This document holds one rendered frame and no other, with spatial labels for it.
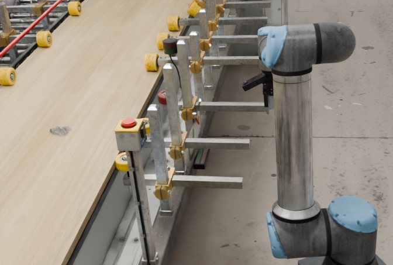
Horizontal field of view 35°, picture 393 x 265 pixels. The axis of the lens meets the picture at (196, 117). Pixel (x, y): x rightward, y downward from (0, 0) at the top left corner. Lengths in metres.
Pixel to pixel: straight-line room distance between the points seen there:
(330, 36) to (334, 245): 0.65
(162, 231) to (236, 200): 1.32
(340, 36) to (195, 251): 1.69
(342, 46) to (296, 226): 0.56
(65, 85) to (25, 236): 1.05
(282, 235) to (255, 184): 1.65
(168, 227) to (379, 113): 2.40
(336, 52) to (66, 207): 0.97
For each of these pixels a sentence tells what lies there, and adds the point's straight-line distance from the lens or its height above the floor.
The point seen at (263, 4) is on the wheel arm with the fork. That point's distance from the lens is 3.45.
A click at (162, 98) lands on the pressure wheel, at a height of 0.90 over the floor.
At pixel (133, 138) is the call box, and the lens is 1.75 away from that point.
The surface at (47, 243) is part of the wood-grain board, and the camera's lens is 1.92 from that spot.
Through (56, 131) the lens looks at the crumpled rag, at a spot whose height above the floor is 0.90.
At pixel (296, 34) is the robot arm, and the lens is 1.73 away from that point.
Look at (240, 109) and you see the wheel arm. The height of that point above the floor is 0.84.
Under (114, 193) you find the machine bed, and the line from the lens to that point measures 2.31.
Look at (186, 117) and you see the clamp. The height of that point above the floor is 0.84.
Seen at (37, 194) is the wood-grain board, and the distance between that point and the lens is 2.14.
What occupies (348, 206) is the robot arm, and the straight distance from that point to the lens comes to 1.99.
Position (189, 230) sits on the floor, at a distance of 3.28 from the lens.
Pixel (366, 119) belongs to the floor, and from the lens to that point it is 4.22.
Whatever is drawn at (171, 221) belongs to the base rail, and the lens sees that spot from 2.22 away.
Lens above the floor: 2.08
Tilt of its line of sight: 29 degrees down
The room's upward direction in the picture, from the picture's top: 5 degrees counter-clockwise
